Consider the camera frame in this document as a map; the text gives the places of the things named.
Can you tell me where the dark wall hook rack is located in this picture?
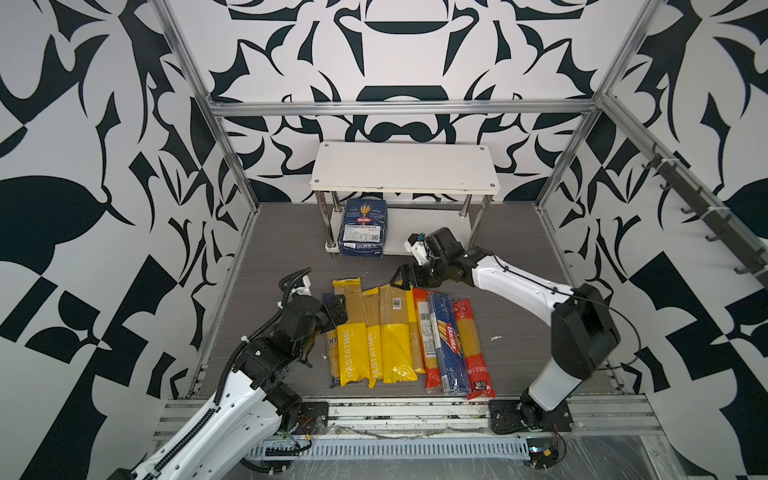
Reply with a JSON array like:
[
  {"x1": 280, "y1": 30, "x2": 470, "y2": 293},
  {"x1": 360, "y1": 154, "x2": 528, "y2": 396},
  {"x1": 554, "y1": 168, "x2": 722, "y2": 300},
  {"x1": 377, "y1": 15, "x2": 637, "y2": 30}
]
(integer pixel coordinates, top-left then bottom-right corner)
[{"x1": 643, "y1": 142, "x2": 767, "y2": 290}]

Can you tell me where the yellow pastatime bag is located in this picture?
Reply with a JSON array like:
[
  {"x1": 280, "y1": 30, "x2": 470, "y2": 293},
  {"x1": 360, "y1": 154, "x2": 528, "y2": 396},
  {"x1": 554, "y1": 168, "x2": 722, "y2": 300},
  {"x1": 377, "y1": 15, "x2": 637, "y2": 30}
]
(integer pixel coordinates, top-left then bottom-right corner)
[
  {"x1": 362, "y1": 288, "x2": 384, "y2": 388},
  {"x1": 333, "y1": 278, "x2": 371, "y2": 387}
]

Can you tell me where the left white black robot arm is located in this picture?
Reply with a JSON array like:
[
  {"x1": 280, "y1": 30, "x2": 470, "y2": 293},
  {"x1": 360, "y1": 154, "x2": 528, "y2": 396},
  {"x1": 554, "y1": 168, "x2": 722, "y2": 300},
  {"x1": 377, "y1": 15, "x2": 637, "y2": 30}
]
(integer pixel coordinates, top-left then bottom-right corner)
[{"x1": 110, "y1": 294, "x2": 348, "y2": 479}]

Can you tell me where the yellow Pastatime bag middle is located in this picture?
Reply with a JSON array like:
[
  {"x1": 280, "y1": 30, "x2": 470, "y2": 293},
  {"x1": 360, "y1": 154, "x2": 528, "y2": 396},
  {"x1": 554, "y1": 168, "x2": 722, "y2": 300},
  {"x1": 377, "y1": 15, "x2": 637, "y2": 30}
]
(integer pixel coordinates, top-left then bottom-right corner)
[{"x1": 362, "y1": 288, "x2": 384, "y2": 388}]

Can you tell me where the yellow Pastatime bag left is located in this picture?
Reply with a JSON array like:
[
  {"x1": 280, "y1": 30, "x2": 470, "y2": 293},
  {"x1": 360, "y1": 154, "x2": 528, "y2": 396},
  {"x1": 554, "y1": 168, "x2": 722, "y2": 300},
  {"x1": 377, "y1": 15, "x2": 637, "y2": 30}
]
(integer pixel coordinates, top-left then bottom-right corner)
[{"x1": 333, "y1": 278, "x2": 371, "y2": 387}]

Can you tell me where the yellow spaghetti bag narrow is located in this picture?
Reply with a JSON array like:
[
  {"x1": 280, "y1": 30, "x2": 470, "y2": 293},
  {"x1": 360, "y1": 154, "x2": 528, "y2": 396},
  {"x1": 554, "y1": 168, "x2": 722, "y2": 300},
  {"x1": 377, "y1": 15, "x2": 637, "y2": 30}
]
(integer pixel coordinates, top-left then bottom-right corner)
[{"x1": 406, "y1": 290, "x2": 425, "y2": 375}]

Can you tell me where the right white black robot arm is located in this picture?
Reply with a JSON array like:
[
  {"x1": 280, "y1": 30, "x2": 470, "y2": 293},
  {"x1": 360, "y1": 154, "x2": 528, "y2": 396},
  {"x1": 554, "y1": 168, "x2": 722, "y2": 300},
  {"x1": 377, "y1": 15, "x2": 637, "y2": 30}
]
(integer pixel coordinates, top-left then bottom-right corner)
[{"x1": 394, "y1": 227, "x2": 621, "y2": 425}]

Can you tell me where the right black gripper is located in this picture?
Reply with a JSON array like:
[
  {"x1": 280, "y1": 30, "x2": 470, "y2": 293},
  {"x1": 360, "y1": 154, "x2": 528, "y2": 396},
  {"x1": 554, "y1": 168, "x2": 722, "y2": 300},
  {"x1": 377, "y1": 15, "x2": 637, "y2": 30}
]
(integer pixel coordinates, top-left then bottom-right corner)
[{"x1": 389, "y1": 258, "x2": 451, "y2": 289}]

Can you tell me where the white two-tier metal shelf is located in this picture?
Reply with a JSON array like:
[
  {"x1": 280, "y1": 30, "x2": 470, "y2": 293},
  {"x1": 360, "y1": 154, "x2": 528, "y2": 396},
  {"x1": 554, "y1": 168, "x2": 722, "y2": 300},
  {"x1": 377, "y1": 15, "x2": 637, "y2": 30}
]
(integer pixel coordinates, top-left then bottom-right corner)
[{"x1": 309, "y1": 142, "x2": 500, "y2": 256}]

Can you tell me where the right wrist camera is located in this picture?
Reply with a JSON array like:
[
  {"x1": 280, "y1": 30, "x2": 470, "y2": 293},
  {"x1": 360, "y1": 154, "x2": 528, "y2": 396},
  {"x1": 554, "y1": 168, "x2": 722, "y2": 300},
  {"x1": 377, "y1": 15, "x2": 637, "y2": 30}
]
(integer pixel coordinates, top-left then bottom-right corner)
[{"x1": 404, "y1": 233, "x2": 429, "y2": 265}]

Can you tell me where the red spaghetti bag labelled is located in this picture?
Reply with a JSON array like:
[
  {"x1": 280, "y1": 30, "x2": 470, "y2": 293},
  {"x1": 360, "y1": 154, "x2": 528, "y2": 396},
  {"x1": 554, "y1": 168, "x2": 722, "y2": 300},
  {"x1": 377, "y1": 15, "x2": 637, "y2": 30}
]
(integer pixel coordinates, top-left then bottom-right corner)
[{"x1": 412, "y1": 288, "x2": 441, "y2": 391}]

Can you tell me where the blue Barilla spaghetti box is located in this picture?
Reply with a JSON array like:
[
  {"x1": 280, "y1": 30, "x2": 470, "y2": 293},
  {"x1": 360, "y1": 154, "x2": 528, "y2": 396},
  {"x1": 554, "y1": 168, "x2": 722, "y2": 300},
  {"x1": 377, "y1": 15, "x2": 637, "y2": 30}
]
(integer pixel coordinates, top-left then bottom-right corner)
[{"x1": 427, "y1": 292, "x2": 471, "y2": 397}]

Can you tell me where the yellow Pastatime bag barcode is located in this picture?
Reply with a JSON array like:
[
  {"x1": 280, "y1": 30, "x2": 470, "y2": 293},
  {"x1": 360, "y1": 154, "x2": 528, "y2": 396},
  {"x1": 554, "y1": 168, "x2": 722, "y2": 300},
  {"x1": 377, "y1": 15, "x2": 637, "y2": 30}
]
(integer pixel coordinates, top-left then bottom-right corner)
[{"x1": 379, "y1": 285, "x2": 417, "y2": 384}]

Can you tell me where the dark blue Barilla pasta bag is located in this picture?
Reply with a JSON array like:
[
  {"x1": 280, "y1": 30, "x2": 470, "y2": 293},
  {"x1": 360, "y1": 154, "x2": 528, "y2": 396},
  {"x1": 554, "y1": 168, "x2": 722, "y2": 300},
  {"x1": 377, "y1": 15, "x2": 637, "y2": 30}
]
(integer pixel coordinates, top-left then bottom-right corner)
[{"x1": 338, "y1": 198, "x2": 388, "y2": 258}]

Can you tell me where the dark spaghetti pack far left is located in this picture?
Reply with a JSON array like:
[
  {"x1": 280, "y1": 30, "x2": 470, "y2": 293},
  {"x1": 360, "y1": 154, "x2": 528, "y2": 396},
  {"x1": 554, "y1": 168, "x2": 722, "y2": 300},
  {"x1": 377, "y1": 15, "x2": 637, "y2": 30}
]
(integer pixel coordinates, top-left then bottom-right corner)
[{"x1": 326, "y1": 322, "x2": 340, "y2": 389}]

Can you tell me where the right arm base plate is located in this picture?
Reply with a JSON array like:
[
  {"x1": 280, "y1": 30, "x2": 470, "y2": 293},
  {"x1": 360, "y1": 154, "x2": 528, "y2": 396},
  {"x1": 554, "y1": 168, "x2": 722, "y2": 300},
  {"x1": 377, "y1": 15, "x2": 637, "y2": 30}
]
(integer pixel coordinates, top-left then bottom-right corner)
[{"x1": 488, "y1": 399, "x2": 573, "y2": 435}]

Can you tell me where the small circuit board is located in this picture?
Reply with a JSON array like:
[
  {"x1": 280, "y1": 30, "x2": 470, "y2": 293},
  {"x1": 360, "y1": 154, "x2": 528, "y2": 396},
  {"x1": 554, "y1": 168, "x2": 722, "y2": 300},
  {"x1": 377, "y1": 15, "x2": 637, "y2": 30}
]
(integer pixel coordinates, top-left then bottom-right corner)
[{"x1": 526, "y1": 435, "x2": 564, "y2": 470}]

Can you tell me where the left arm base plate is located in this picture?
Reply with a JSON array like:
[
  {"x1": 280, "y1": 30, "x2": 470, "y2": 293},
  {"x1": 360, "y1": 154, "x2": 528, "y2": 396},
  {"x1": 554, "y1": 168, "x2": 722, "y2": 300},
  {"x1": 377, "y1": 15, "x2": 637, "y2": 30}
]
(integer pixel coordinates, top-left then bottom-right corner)
[{"x1": 282, "y1": 401, "x2": 329, "y2": 436}]

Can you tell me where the white slotted cable duct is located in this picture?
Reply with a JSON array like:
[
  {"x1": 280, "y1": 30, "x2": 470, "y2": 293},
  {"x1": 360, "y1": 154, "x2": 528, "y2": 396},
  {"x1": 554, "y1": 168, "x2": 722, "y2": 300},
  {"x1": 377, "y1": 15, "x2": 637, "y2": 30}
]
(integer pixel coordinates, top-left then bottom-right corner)
[{"x1": 246, "y1": 437, "x2": 530, "y2": 461}]

